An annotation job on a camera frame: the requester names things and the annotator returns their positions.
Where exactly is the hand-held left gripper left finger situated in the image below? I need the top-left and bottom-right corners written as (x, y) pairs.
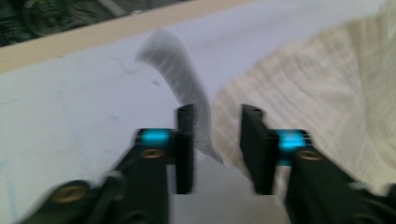
top-left (114, 104), bottom-right (196, 224)

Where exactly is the white foam board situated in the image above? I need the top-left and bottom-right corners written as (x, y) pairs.
top-left (0, 0), bottom-right (390, 224)

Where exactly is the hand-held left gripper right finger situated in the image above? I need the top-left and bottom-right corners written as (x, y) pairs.
top-left (239, 104), bottom-right (376, 224)

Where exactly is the cream cotton cloth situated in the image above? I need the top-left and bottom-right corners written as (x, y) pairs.
top-left (134, 0), bottom-right (396, 198)

